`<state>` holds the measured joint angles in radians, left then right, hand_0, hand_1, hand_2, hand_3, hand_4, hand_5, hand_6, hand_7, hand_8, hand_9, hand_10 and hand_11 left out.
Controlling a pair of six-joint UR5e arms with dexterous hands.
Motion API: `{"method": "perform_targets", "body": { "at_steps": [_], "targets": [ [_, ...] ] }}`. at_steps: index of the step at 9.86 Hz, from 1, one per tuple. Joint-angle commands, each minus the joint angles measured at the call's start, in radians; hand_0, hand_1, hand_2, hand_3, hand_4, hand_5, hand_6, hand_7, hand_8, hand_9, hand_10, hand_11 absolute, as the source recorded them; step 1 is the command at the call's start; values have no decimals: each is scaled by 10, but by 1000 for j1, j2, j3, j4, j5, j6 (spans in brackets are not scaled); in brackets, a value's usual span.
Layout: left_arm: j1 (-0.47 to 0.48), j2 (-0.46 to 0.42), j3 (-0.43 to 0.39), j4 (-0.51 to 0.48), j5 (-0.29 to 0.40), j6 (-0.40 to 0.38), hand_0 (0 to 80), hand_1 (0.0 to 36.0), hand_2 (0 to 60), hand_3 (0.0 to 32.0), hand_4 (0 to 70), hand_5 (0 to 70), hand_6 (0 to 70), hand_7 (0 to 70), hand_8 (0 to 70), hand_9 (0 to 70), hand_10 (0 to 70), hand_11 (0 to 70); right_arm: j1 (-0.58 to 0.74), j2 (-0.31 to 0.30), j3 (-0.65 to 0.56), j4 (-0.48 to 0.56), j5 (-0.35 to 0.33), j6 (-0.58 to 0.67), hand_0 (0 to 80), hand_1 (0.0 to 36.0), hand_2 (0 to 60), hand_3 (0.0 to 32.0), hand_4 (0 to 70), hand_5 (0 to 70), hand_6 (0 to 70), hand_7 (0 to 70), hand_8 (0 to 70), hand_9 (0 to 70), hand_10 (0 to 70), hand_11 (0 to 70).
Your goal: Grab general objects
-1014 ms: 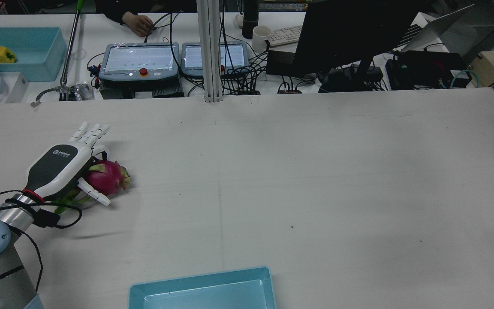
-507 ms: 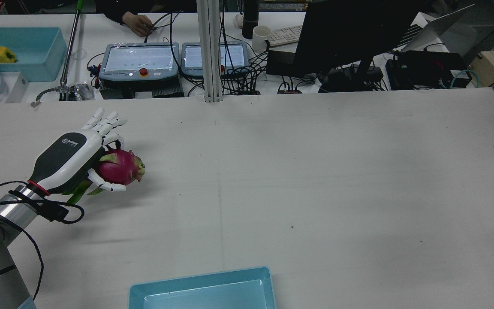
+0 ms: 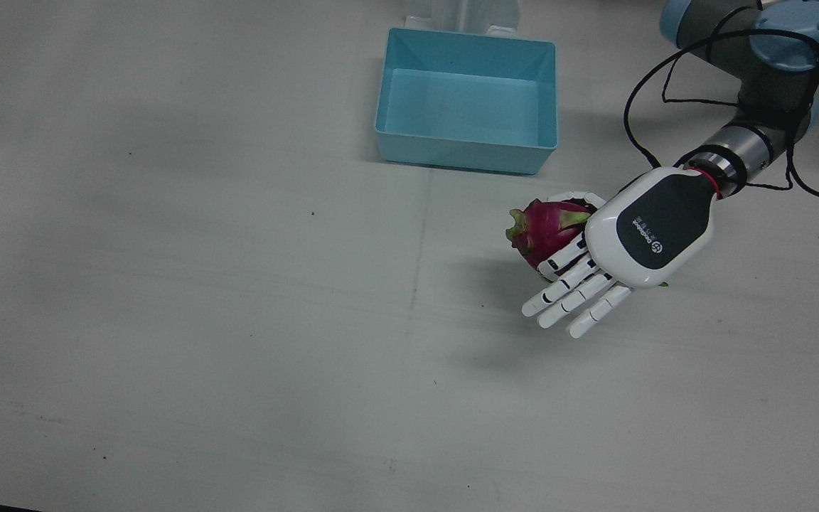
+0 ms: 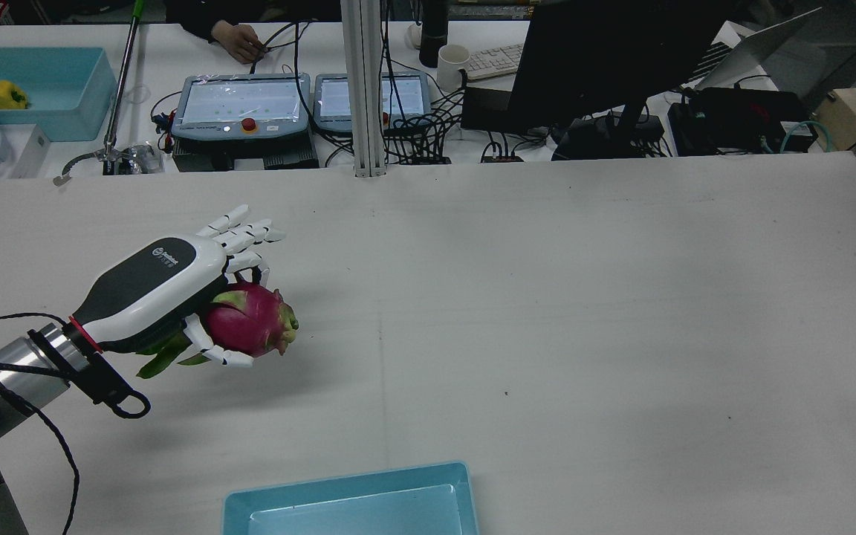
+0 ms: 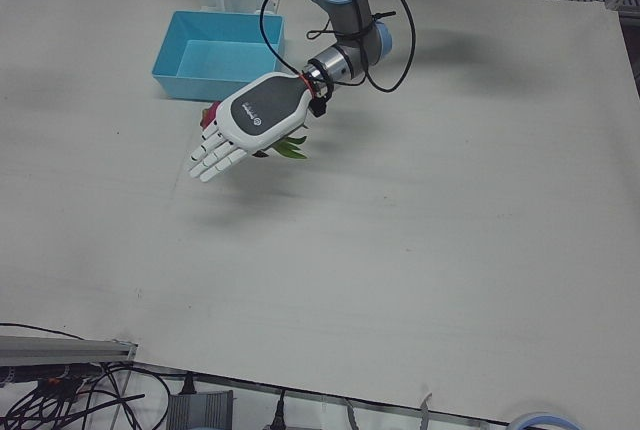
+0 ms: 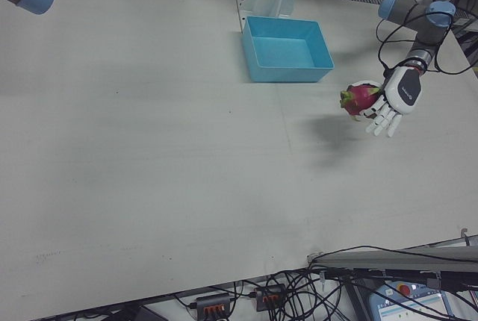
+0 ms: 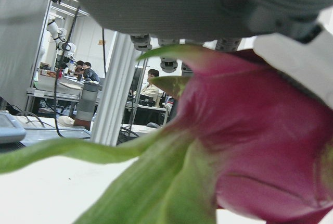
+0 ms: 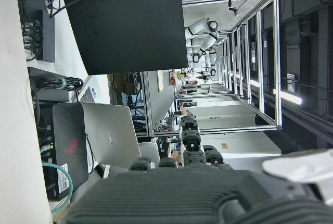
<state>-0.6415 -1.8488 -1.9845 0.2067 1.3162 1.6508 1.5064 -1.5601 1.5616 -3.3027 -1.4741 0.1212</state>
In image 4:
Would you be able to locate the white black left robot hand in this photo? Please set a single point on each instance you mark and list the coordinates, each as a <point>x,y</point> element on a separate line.
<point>164,286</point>

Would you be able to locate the pink dragon fruit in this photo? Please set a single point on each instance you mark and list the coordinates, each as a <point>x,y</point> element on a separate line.
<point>246,321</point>

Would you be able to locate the white cardboard box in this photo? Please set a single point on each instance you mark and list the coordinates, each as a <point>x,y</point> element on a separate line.
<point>30,152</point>

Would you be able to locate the large robot teach pendant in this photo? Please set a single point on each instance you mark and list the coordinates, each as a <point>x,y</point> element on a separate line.
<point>242,108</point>

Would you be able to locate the light blue plastic bin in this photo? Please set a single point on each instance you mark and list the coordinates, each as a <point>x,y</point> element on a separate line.
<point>45,93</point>

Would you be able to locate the yellow bell pepper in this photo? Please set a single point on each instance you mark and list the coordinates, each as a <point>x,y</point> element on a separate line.
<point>1,95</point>

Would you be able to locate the person's hand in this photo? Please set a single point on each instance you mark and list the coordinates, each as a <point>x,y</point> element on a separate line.
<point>238,41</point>

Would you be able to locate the light blue plastic tray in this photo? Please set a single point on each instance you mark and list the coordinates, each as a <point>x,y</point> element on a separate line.
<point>354,504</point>

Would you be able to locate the small robot teach pendant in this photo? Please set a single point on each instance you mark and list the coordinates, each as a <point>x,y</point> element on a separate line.
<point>406,100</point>

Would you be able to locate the black power strip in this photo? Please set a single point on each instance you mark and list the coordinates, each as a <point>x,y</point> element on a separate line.
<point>501,158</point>

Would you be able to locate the white mug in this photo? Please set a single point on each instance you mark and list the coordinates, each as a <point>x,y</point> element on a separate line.
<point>452,67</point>

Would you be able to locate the black bottle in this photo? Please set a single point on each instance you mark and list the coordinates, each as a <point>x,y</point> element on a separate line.
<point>434,30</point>

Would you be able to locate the white computer keyboard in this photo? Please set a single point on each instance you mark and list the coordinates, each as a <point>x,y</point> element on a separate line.
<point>495,61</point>

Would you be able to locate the black computer monitor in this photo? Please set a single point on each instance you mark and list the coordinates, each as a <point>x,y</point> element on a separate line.
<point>606,67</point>

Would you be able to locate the black electronics box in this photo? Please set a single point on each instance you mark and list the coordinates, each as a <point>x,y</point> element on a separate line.
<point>744,119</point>

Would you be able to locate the silver laptop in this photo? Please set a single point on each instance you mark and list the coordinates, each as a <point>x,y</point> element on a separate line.
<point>759,48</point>

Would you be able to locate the wooden block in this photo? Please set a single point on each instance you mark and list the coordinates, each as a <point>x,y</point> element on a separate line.
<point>855,117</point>

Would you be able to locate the white aluminium frame post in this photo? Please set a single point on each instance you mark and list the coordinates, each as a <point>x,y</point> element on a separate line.
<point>365,82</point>

